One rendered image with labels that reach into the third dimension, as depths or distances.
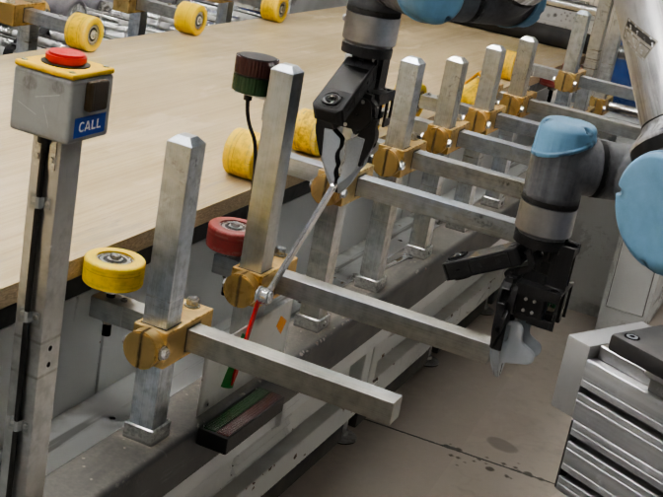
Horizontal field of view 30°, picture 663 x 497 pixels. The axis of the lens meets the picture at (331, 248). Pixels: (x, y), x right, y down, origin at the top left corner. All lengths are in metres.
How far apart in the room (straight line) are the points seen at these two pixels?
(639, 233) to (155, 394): 0.69
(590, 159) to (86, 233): 0.68
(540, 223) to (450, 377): 2.14
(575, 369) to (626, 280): 2.87
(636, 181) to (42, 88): 0.57
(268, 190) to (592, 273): 2.81
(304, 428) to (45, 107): 1.77
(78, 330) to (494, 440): 1.81
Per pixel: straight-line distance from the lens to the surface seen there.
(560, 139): 1.58
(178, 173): 1.49
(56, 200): 1.26
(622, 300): 4.30
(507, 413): 3.58
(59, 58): 1.23
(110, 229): 1.75
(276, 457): 2.75
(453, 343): 1.71
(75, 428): 1.81
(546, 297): 1.63
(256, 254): 1.75
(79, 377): 1.86
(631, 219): 1.19
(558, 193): 1.59
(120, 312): 1.63
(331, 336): 2.04
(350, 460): 3.14
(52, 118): 1.22
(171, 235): 1.51
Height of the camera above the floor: 1.49
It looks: 19 degrees down
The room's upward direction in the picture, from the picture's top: 10 degrees clockwise
